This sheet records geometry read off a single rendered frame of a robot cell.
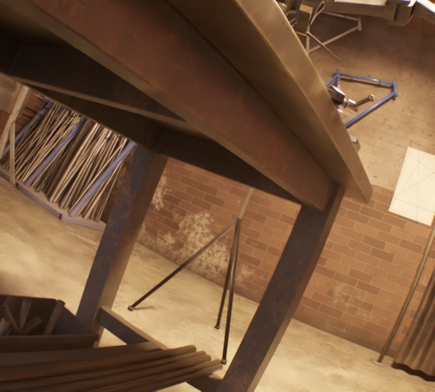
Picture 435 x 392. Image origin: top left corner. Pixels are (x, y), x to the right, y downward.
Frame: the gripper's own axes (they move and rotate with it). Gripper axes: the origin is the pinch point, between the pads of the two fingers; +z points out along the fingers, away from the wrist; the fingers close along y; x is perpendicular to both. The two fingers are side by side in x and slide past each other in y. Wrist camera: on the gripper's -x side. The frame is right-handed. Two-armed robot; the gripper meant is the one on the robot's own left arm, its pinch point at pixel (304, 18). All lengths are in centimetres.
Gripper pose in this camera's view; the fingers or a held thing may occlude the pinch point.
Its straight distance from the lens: 80.7
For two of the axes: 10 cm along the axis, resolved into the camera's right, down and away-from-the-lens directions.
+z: -2.9, 9.5, -0.9
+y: 9.5, 2.8, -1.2
